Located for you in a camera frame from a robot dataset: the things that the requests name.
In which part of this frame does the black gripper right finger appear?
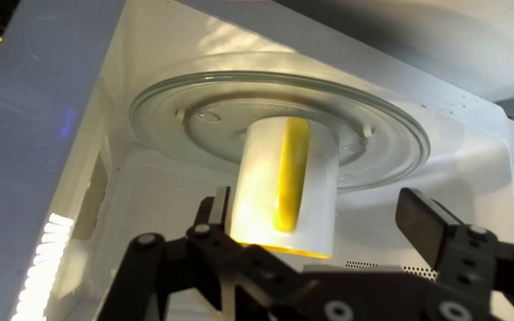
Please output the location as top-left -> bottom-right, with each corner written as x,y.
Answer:
394,188 -> 460,268

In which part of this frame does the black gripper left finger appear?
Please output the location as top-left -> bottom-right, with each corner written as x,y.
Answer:
194,186 -> 231,231

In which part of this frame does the white mug yellow handle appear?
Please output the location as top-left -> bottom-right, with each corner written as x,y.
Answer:
228,118 -> 338,259

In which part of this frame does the glass microwave turntable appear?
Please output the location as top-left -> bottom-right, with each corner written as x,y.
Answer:
128,72 -> 429,191

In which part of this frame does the silver microwave oven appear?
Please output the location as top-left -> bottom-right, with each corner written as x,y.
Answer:
0,0 -> 514,321

